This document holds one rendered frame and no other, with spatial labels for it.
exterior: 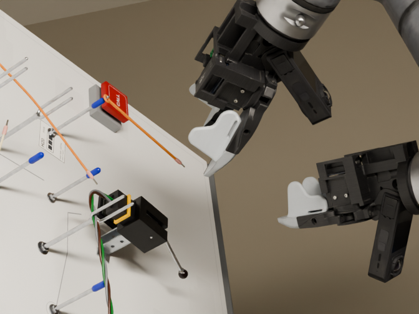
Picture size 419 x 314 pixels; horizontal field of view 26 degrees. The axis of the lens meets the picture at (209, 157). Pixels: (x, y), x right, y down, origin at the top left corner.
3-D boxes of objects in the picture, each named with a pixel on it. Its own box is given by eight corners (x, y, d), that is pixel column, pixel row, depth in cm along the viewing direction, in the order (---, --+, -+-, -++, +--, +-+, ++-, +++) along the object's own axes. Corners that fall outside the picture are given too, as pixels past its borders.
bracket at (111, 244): (108, 263, 122) (136, 248, 120) (96, 254, 121) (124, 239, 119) (110, 238, 125) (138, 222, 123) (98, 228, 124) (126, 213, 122)
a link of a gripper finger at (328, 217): (309, 210, 117) (366, 200, 111) (312, 223, 117) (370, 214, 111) (289, 217, 113) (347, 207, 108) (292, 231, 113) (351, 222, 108)
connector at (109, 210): (130, 230, 119) (141, 224, 118) (104, 212, 116) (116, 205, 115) (130, 213, 121) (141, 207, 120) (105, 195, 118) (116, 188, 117)
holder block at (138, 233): (144, 253, 121) (167, 241, 119) (116, 231, 118) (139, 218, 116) (145, 230, 124) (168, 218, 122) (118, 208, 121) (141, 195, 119)
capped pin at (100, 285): (47, 304, 108) (101, 276, 104) (55, 303, 109) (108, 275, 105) (50, 316, 107) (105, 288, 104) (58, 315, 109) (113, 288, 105)
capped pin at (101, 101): (55, 139, 125) (113, 102, 121) (48, 136, 124) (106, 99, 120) (53, 129, 126) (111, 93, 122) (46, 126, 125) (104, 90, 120)
